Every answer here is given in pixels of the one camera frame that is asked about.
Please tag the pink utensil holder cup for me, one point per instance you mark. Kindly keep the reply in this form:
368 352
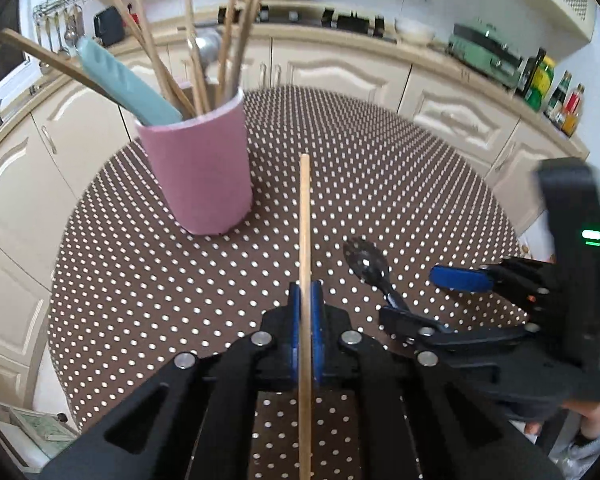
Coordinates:
200 170

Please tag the dark sauce bottle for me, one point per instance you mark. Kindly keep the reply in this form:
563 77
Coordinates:
560 97

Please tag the metal wall rack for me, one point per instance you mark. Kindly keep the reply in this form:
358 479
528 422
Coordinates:
60 2

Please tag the bunch of wooden chopsticks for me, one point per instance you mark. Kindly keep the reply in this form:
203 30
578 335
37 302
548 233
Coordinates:
232 40

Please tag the green printed box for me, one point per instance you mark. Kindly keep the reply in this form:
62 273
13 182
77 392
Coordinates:
45 427

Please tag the green bottle yellow label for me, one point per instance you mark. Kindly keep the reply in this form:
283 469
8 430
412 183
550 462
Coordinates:
541 85

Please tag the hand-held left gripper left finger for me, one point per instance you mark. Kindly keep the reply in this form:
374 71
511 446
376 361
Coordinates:
293 325

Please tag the white bowl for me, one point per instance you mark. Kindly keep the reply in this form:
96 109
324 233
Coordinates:
415 30

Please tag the row of hanging metal utensils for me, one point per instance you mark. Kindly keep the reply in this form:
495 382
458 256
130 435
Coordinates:
57 35

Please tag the green electric cooker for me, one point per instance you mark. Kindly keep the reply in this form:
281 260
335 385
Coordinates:
485 52

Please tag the light blue knife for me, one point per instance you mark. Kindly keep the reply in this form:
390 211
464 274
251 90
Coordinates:
125 85

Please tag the black plastic spoon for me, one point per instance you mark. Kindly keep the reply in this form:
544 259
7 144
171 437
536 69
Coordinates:
365 262

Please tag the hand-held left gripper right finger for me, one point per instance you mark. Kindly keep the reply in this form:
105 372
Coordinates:
318 325

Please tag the person's right hand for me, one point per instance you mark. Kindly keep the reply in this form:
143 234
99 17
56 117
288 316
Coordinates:
597 420

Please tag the black kettle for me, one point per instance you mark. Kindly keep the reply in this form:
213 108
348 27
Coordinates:
109 27

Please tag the dark glass bottle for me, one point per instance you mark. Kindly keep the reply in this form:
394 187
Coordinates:
530 72

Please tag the black gas cooktop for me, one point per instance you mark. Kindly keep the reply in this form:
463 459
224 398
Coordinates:
350 22

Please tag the kitchen window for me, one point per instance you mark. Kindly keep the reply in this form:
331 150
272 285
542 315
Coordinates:
12 15

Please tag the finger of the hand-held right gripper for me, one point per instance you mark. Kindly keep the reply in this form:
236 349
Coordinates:
460 278
460 342

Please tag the long wooden chopstick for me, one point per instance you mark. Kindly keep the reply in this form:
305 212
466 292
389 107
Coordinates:
305 220

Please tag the brown polka dot tablecloth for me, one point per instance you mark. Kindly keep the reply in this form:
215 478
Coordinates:
380 160

